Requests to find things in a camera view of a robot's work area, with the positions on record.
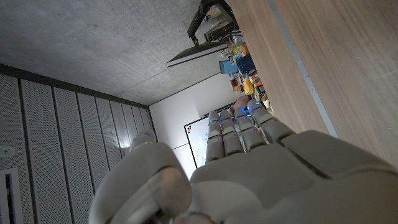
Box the green orange carton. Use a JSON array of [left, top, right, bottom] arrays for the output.
[[232, 43, 250, 57]]

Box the whiteboard with black frame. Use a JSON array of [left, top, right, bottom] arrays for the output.
[[183, 102, 237, 169]]

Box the black monitor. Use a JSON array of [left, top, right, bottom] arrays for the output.
[[165, 41, 230, 68]]

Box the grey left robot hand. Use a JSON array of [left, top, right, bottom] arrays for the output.
[[88, 99, 398, 224]]

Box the round white smoke detector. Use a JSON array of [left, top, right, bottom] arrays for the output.
[[0, 145, 16, 159]]

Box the grey tape outline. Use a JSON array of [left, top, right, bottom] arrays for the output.
[[266, 0, 340, 138]]

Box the light blue flat box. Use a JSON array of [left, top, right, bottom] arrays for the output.
[[218, 60, 239, 75]]

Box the yellow object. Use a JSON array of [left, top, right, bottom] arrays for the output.
[[243, 77, 255, 96]]

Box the white framed ceiling vent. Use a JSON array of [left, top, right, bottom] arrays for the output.
[[0, 167, 24, 224]]

